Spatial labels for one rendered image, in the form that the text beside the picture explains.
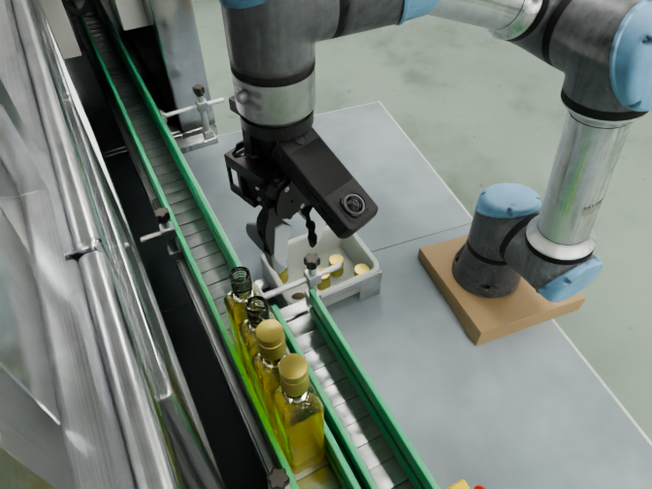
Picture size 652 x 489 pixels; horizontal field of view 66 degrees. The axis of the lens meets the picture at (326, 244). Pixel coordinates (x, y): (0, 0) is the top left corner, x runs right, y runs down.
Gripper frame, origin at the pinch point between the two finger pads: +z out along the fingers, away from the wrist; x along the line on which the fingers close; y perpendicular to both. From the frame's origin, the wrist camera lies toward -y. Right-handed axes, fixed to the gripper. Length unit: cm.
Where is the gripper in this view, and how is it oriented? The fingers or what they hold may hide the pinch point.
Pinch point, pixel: (300, 255)
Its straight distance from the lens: 61.8
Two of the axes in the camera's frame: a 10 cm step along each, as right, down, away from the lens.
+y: -7.3, -5.1, 4.6
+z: 0.0, 6.7, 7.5
